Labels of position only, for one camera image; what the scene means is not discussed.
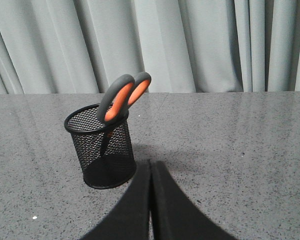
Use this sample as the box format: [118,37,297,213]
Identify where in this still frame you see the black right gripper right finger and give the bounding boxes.
[150,161,235,240]

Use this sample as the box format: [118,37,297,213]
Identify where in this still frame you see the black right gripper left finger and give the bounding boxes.
[82,160,151,240]

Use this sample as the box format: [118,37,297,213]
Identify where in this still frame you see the grey orange-handled scissors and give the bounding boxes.
[96,71,152,157]

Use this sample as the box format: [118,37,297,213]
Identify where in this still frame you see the black mesh pen bucket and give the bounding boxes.
[64,104,137,190]

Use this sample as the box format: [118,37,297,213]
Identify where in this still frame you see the grey pleated curtain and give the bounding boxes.
[0,0,300,94]

